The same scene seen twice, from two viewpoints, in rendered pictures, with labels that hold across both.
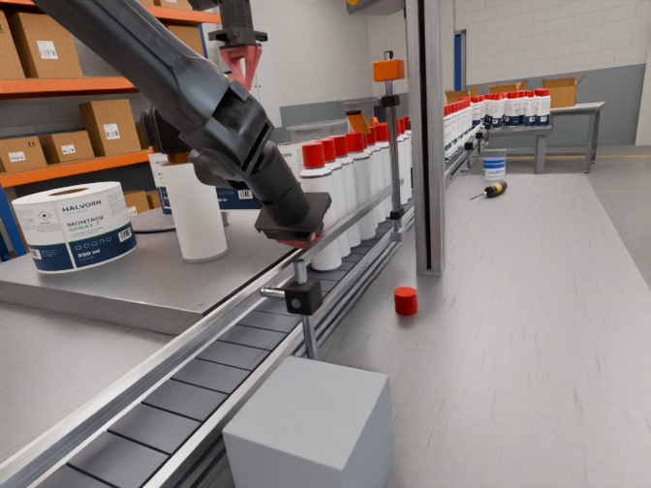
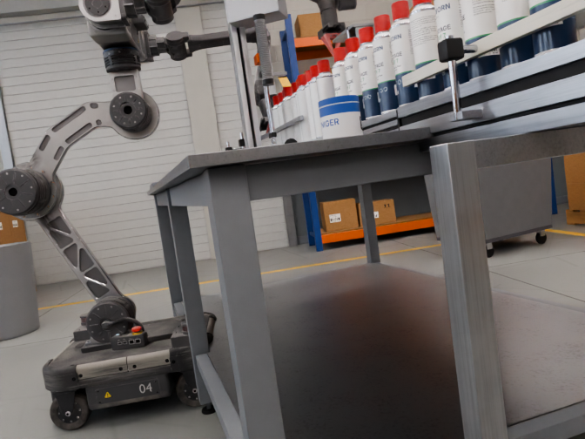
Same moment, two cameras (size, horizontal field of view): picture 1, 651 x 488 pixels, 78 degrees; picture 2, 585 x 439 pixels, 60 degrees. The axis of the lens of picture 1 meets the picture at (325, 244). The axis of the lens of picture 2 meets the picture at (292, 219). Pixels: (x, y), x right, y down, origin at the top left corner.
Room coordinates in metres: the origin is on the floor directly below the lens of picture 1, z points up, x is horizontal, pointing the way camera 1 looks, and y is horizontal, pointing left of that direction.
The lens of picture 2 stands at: (1.93, -1.31, 0.77)
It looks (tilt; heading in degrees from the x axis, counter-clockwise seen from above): 4 degrees down; 135
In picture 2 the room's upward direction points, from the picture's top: 8 degrees counter-clockwise
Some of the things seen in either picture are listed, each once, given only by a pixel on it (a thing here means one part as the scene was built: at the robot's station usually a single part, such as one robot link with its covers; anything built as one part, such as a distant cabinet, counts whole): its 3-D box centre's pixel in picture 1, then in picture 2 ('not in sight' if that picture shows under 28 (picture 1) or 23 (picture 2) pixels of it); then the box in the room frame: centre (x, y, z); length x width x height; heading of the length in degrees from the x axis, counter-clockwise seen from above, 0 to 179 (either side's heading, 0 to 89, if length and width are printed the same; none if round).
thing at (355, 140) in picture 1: (358, 187); (292, 117); (0.76, -0.08, 0.98); 0.05 x 0.05 x 0.20
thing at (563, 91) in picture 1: (562, 91); not in sight; (5.35, -3.23, 0.97); 0.48 x 0.47 x 0.37; 143
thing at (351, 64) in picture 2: not in sight; (357, 82); (1.21, -0.30, 0.98); 0.05 x 0.05 x 0.20
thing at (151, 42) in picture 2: not in sight; (156, 45); (-0.03, -0.04, 1.45); 0.09 x 0.08 x 0.12; 141
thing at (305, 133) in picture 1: (332, 137); not in sight; (3.06, -0.15, 0.91); 0.60 x 0.40 x 0.22; 144
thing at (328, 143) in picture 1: (330, 200); (286, 122); (0.68, -0.02, 0.98); 0.05 x 0.05 x 0.20
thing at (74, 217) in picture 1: (78, 224); not in sight; (0.86, 0.53, 0.95); 0.20 x 0.20 x 0.14
